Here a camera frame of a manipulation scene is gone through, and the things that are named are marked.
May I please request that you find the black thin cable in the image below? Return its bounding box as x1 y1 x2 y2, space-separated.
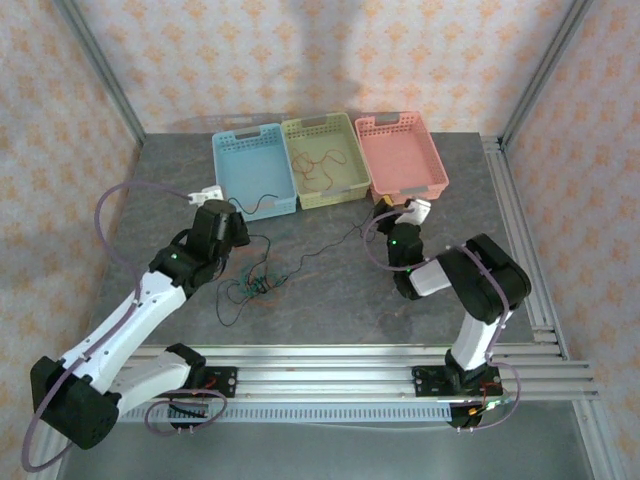
228 192 282 218
213 233 274 327
247 218 384 296

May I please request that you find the pink plastic basket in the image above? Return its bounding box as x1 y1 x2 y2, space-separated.
353 111 450 208

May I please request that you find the blue plastic basket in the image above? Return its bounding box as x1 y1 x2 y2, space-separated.
212 122 298 226

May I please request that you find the green plastic basket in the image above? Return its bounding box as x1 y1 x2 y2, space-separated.
280 112 372 211

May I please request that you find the small black control board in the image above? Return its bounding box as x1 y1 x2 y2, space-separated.
469 397 514 417
167 399 225 420

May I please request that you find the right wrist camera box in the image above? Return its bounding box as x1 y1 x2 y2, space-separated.
402 198 433 227

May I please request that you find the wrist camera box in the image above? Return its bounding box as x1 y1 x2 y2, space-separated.
187 184 225 208
402 198 433 227

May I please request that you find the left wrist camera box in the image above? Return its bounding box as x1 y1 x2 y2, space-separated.
187 184 225 208

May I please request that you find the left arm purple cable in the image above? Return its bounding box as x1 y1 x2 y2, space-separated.
22 181 229 474

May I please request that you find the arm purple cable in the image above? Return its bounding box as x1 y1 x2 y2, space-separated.
363 206 524 434
22 181 229 474

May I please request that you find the aluminium side rail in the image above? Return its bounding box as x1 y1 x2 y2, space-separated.
480 133 571 361

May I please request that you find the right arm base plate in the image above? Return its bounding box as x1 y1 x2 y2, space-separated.
411 364 503 399

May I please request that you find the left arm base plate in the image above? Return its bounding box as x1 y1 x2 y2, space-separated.
197 366 238 400

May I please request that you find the aluminium mounting rail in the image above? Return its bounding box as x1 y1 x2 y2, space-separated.
112 343 600 402

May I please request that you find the grey slotted cable duct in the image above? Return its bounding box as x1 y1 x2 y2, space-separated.
117 402 454 425

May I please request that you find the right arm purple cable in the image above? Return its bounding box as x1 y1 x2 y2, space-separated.
363 206 524 434

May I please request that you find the aluminium frame post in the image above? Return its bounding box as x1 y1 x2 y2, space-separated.
499 0 597 147
53 0 147 147

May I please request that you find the aluminium frame leg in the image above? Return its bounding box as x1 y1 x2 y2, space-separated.
27 439 71 480
572 399 629 480

